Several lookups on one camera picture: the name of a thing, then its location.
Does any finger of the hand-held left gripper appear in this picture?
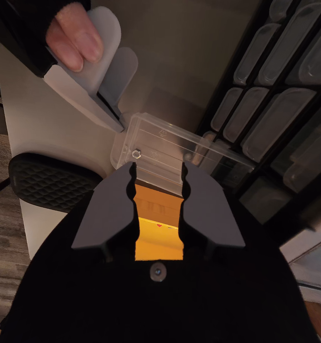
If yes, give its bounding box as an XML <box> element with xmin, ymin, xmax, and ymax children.
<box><xmin>104</xmin><ymin>47</ymin><xmax>139</xmax><ymax>110</ymax></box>
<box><xmin>44</xmin><ymin>63</ymin><xmax>124</xmax><ymax>134</ymax></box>

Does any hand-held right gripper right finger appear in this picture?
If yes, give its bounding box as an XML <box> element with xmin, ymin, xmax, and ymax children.
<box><xmin>179</xmin><ymin>162</ymin><xmax>246</xmax><ymax>248</ymax></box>

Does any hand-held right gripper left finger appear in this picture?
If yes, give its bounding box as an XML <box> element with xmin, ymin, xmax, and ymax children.
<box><xmin>71</xmin><ymin>162</ymin><xmax>139</xmax><ymax>251</ymax></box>

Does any yellow plastic bin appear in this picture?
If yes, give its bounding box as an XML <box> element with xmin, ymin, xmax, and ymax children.
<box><xmin>134</xmin><ymin>185</ymin><xmax>184</xmax><ymax>261</ymax></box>

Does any clear plastic drawer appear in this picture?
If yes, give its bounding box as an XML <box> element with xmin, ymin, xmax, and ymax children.
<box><xmin>110</xmin><ymin>113</ymin><xmax>256</xmax><ymax>198</ymax></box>

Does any black drawer cabinet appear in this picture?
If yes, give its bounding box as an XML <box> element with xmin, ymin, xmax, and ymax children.
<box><xmin>190</xmin><ymin>0</ymin><xmax>321</xmax><ymax>231</ymax></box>

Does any person's left hand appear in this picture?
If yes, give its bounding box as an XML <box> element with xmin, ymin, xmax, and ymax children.
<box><xmin>45</xmin><ymin>2</ymin><xmax>105</xmax><ymax>73</ymax></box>

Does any black ribbed pad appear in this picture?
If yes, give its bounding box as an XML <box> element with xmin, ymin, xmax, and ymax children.
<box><xmin>8</xmin><ymin>153</ymin><xmax>105</xmax><ymax>213</ymax></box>

